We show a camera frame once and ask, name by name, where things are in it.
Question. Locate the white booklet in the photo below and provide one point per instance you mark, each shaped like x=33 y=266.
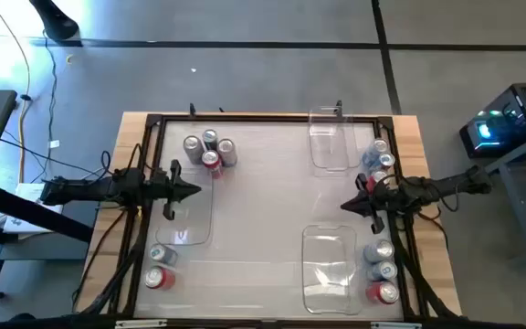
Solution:
x=28 y=192

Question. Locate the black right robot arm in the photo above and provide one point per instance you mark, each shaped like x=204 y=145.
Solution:
x=445 y=187

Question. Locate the white glossy board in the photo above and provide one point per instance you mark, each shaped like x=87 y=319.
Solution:
x=263 y=205

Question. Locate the black stand foot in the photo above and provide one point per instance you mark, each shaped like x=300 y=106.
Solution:
x=55 y=20

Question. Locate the small black clamp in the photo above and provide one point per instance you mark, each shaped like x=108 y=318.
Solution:
x=339 y=107
x=192 y=109

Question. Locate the grey metal stand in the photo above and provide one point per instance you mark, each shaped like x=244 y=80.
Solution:
x=512 y=201

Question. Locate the white metal bracket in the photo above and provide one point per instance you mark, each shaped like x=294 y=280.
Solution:
x=140 y=324
x=395 y=325

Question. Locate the clear plastic bin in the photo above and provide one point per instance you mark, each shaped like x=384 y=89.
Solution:
x=194 y=224
x=331 y=151
x=329 y=265

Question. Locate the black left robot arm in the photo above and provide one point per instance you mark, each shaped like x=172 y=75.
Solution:
x=89 y=188

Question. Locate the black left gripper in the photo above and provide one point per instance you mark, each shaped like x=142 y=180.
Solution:
x=169 y=192

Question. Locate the black lit computer case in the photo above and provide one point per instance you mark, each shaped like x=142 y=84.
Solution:
x=518 y=114

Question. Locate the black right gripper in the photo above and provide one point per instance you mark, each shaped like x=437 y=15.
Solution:
x=381 y=201

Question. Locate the black metal table frame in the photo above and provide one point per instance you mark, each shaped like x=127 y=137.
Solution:
x=267 y=118

